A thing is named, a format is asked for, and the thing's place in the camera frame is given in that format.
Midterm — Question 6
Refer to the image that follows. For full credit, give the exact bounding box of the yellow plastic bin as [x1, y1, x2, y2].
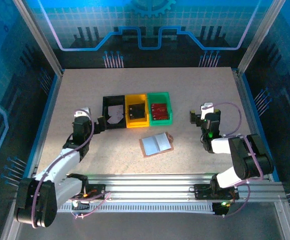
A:
[125, 93, 150, 129]

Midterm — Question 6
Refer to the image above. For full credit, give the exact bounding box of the pink brown card holder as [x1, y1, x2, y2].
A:
[139, 131, 174, 158]

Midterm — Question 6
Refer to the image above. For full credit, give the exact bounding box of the aluminium frame post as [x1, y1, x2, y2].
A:
[12, 0, 64, 77]
[236, 0, 287, 77]

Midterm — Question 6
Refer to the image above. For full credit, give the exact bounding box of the aluminium side rail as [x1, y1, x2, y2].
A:
[231, 69, 280, 183]
[22, 73, 65, 182]

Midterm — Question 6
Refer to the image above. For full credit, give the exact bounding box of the red credit card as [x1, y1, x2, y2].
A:
[152, 111, 170, 121]
[151, 102, 169, 115]

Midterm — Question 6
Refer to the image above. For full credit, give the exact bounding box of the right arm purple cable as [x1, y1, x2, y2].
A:
[211, 101, 263, 219]

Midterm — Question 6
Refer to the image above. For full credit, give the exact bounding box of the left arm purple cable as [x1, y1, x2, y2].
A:
[31, 111, 112, 229]

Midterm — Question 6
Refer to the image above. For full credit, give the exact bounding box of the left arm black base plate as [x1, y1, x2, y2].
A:
[61, 183, 107, 201]

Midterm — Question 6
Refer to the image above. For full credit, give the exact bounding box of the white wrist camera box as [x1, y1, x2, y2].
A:
[200, 101, 214, 120]
[74, 106, 92, 120]

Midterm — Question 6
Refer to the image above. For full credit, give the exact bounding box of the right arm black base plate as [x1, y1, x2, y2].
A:
[193, 183, 240, 201]

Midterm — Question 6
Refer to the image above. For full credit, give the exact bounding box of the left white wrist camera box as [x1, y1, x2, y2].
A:
[74, 106, 92, 120]

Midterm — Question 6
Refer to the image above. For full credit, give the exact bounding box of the green plastic bin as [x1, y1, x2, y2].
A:
[147, 91, 173, 127]

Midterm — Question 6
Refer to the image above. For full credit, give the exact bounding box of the slotted grey cable duct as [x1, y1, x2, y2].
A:
[23, 202, 217, 214]

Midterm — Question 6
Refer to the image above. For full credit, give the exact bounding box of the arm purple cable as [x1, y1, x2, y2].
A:
[31, 111, 112, 229]
[211, 101, 263, 219]

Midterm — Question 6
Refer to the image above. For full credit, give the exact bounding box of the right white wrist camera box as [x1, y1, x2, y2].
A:
[200, 101, 214, 120]

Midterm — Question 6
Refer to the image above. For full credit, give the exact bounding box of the black plastic bin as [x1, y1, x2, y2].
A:
[102, 94, 128, 131]

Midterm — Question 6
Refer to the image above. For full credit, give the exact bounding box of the aluminium mounting rail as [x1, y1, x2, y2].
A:
[16, 173, 287, 204]

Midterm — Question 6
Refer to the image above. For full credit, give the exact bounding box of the black credit card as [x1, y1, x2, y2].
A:
[129, 110, 146, 120]
[128, 103, 145, 113]

